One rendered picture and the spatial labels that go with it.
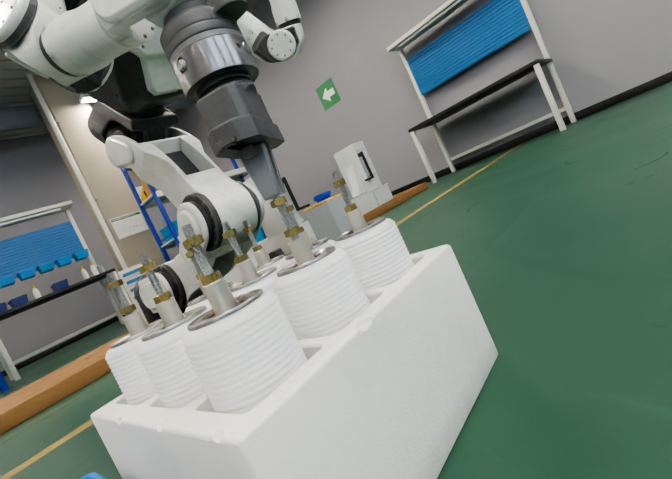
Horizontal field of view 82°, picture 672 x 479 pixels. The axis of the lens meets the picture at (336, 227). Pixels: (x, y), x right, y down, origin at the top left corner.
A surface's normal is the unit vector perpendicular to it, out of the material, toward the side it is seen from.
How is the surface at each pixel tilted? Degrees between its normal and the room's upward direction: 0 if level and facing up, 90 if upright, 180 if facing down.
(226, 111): 90
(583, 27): 90
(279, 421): 90
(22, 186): 90
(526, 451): 0
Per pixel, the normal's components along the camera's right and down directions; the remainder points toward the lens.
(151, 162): -0.29, 0.61
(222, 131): -0.17, 0.14
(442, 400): 0.69, -0.28
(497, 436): -0.42, -0.91
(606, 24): -0.62, 0.33
